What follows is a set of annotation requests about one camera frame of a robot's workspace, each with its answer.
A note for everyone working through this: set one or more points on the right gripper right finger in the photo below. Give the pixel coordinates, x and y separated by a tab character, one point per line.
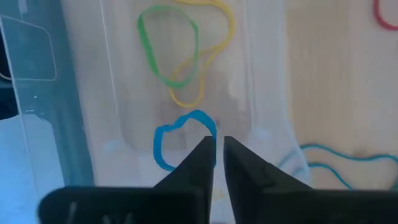
280	205

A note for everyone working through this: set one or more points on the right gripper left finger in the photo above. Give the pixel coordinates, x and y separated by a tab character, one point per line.
186	202

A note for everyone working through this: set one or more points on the blue rubber band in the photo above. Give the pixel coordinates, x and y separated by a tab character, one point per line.
158	146

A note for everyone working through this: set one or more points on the clear plastic bin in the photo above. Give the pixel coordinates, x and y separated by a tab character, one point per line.
93	93

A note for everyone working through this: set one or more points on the green rubber band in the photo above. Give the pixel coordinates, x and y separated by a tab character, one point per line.
149	56

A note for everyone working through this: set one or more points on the yellow rubber band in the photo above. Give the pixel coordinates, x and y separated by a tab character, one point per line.
230	28

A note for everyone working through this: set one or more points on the red rubber band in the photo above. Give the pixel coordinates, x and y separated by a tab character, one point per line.
381	20

